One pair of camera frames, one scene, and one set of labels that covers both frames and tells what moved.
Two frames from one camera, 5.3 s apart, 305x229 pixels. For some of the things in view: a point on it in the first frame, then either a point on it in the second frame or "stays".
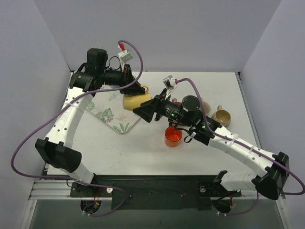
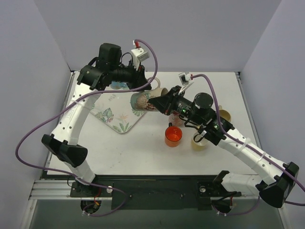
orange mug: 172,137 stays
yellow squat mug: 131,101 -> 198,142
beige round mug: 221,116 stays
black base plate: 154,192 stays
